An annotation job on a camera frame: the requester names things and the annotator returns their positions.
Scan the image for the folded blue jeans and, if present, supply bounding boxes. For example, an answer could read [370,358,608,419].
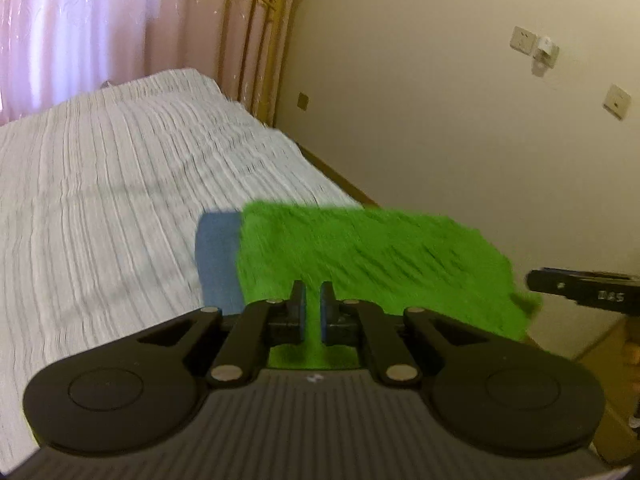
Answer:
[194,211,245,315]

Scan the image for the striped white bed cover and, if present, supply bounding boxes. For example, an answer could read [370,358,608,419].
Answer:
[1,70,352,471]

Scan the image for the green knitted vest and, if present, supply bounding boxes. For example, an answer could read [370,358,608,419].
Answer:
[236,202,542,370]

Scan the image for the wooden bed frame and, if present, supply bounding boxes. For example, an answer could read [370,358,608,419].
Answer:
[297,144,639,467]

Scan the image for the white wall switch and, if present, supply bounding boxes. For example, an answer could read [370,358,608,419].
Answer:
[603,84,631,120]

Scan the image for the white wall socket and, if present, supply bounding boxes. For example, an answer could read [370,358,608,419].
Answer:
[510,26,537,55]

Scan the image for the pink curtain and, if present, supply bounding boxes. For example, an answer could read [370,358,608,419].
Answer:
[1,0,294,124]

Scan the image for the white plug adapter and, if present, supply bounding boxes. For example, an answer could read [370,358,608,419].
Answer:
[532,36,560,77]

